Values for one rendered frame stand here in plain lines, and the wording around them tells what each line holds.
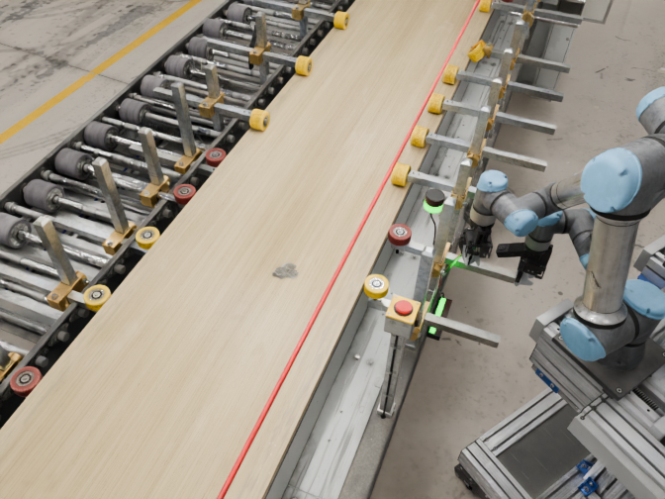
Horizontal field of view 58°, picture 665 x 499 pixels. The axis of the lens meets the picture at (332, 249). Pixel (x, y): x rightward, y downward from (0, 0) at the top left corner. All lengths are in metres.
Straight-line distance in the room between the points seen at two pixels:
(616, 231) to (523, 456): 1.32
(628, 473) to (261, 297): 1.11
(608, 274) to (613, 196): 0.21
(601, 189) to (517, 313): 1.87
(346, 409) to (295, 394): 0.34
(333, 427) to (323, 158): 1.02
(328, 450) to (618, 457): 0.81
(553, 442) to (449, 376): 0.55
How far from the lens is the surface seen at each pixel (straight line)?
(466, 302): 3.09
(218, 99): 2.60
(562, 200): 1.64
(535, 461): 2.50
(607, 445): 1.74
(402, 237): 2.06
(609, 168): 1.28
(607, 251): 1.39
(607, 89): 4.91
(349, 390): 2.02
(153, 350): 1.83
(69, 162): 2.63
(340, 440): 1.95
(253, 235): 2.07
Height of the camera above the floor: 2.39
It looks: 48 degrees down
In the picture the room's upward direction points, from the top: 1 degrees clockwise
